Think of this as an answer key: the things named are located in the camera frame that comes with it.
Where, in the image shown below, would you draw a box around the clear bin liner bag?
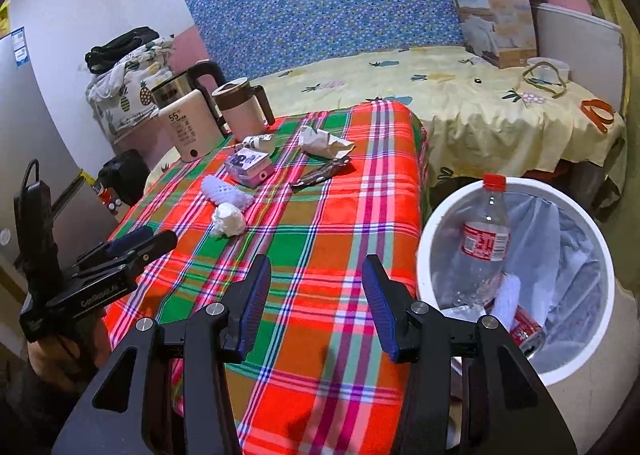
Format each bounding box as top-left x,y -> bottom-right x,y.
435,195 -> 608,366

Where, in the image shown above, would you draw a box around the clear plastic bottle red cap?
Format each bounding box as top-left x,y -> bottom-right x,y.
450,174 -> 512,321

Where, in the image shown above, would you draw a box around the beige paper wrapper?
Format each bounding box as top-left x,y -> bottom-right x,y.
298,125 -> 356,159

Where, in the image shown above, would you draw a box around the pink storage box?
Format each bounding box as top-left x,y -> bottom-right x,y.
112,128 -> 163,156

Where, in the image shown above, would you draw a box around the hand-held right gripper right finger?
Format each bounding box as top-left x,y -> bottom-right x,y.
361,253 -> 578,455

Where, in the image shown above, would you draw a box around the steel electric kettle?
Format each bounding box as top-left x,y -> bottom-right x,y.
150,60 -> 228,136

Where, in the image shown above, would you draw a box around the orange strap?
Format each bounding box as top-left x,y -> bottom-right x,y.
580,98 -> 616,133

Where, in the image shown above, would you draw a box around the brown snack wrapper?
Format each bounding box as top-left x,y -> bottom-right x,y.
290,158 -> 350,188

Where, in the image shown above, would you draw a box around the white paper cup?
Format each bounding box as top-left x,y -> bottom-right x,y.
242,134 -> 276,156

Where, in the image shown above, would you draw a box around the yellow printed bedsheet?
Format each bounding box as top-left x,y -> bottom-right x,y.
145,45 -> 628,186

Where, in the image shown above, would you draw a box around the plaid tablecloth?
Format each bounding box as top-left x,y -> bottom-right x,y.
102,100 -> 428,455

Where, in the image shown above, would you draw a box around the pink pitcher with brown lid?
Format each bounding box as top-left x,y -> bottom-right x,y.
211,76 -> 276,138

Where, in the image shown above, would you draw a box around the white panel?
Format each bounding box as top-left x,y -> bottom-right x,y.
535,2 -> 625,111

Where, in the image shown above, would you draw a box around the black suitcase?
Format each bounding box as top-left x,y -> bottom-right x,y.
97,149 -> 153,221

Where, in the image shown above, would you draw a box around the cardboard bedding box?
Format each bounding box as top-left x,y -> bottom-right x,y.
445,0 -> 540,70

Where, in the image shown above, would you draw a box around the olive green strap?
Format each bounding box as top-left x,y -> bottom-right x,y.
522,61 -> 571,98

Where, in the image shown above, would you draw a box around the pineapple print quilt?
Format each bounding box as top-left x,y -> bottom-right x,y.
85,35 -> 176,143

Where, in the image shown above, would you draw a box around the red soda can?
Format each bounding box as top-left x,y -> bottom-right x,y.
507,305 -> 547,361

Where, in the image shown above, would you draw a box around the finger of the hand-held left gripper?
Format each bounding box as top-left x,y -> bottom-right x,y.
74,226 -> 155,268
70,230 -> 178,286

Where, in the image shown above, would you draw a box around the green curtain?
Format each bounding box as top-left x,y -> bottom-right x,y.
555,0 -> 640,216

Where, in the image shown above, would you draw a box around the blue floral headboard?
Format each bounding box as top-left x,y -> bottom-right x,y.
185,0 -> 483,81

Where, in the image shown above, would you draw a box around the grey refrigerator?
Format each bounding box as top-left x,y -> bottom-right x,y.
0,0 -> 121,286

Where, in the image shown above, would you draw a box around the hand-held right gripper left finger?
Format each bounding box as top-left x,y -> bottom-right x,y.
52,253 -> 273,455

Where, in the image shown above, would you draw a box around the white trash bin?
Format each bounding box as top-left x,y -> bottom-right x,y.
416,178 -> 617,383

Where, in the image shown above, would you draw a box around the person's left hand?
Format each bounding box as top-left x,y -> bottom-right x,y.
27,315 -> 113,386

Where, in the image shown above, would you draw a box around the white tissue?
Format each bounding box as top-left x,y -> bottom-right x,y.
209,202 -> 247,237

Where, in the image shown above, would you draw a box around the pink tissue box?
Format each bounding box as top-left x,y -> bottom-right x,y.
223,146 -> 275,187

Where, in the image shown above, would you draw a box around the black bag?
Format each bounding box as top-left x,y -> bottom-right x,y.
85,26 -> 158,75

